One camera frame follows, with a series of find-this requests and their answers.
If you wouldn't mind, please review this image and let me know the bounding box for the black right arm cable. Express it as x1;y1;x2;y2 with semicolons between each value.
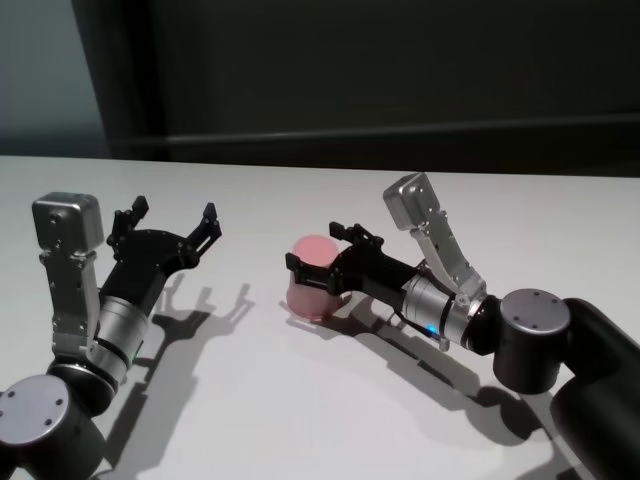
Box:
384;304;451;352

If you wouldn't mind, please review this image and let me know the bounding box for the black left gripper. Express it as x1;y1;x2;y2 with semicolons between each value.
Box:
99;194;224;314

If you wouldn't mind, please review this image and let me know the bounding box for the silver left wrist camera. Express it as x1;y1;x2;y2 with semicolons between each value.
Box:
31;190;105;362

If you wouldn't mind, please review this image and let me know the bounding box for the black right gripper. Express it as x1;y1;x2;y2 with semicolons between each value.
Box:
284;220;420;310

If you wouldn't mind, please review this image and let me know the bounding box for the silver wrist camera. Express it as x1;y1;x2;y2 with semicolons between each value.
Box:
31;190;105;362
382;172;489;307

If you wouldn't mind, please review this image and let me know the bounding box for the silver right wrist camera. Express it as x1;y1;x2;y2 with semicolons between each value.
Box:
382;172;489;307

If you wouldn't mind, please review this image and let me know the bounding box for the pink plastic cup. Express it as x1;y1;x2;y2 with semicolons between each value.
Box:
284;234;347;321

